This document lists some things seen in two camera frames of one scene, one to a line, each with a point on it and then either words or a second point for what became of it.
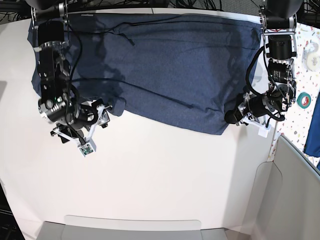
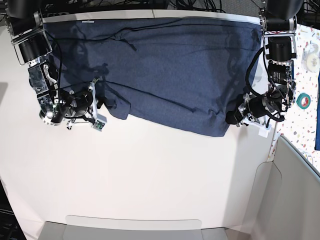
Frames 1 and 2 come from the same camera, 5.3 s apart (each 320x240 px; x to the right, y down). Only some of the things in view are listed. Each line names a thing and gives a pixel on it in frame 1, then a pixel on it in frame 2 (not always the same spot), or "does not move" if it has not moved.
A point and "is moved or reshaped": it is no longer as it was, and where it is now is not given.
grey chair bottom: (81, 227) does not move
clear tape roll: (311, 56) does not move
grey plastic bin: (286, 204) does not move
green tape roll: (304, 100) does not move
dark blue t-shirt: (191, 72) is moved or reshaped
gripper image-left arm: (90, 114) → (84, 103)
